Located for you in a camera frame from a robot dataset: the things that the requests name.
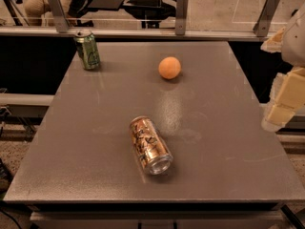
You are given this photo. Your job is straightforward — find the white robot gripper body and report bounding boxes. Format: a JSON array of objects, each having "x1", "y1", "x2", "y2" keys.
[{"x1": 281, "y1": 3, "x2": 305, "y2": 67}]

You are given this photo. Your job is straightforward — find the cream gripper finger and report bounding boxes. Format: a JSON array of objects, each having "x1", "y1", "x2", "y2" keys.
[
  {"x1": 261, "y1": 67, "x2": 305, "y2": 132},
  {"x1": 260, "y1": 28, "x2": 285, "y2": 53}
]

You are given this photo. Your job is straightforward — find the orange soda can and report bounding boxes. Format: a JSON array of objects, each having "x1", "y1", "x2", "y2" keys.
[{"x1": 130, "y1": 116, "x2": 173, "y2": 176}]

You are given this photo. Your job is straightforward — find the green soda can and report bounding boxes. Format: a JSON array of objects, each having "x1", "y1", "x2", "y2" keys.
[{"x1": 74, "y1": 30, "x2": 100, "y2": 71}]

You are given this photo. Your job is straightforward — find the orange fruit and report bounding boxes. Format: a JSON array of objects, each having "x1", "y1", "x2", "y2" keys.
[{"x1": 158, "y1": 56, "x2": 181, "y2": 80}]

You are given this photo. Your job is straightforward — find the black office chair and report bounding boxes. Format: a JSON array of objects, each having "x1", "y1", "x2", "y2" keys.
[{"x1": 87, "y1": 0, "x2": 181, "y2": 29}]

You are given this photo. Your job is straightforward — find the person in background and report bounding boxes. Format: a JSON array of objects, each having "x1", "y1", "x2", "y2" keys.
[{"x1": 24, "y1": 0, "x2": 89, "y2": 26}]

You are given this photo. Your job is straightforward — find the right metal bracket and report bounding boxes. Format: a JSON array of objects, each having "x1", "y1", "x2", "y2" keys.
[{"x1": 253, "y1": 0, "x2": 280, "y2": 37}]

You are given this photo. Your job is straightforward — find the metal bracket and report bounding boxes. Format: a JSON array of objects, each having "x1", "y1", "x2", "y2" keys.
[
  {"x1": 175, "y1": 0, "x2": 189, "y2": 35},
  {"x1": 48, "y1": 0, "x2": 69, "y2": 33},
  {"x1": 253, "y1": 0, "x2": 280, "y2": 37}
]

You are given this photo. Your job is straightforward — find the horizontal metal rail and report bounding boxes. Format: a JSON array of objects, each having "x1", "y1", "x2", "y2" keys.
[{"x1": 0, "y1": 26, "x2": 275, "y2": 42}]

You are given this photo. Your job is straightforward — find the middle metal bracket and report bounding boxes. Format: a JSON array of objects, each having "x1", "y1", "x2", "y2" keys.
[{"x1": 175, "y1": 0, "x2": 189, "y2": 35}]

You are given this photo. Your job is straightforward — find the left metal bracket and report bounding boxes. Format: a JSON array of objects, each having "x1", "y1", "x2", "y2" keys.
[{"x1": 48, "y1": 0, "x2": 69, "y2": 33}]

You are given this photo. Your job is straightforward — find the grey side conveyor rail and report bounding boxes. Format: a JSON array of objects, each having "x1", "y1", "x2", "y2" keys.
[{"x1": 0, "y1": 94, "x2": 53, "y2": 118}]

